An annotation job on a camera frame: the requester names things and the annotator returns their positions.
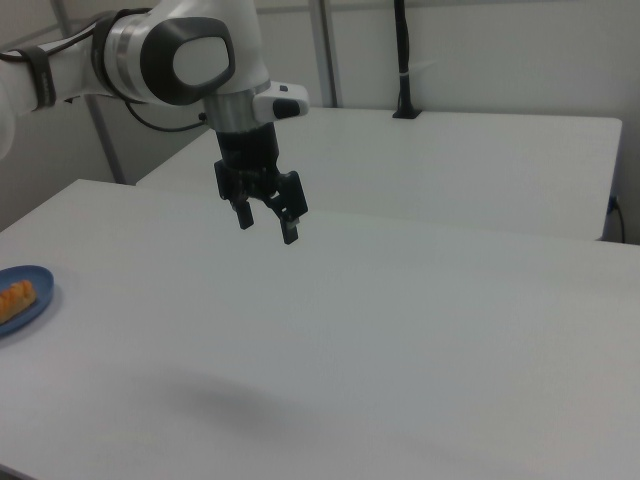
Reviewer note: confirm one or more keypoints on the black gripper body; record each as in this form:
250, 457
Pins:
247, 150

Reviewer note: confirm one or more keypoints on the orange glazed bread roll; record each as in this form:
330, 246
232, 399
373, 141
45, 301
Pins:
15, 300

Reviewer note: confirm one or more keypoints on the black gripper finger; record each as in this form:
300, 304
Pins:
292, 200
245, 215

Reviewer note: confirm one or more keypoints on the black camera stand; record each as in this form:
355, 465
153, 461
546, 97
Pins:
403, 40

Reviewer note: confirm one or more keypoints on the blue round plate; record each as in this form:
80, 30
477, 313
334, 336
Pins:
42, 292

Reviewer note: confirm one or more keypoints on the grey metal frame post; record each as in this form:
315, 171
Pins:
330, 50

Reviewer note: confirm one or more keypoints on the white side table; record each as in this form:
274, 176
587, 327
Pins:
450, 165

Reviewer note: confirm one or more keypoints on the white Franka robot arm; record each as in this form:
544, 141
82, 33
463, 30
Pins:
200, 60

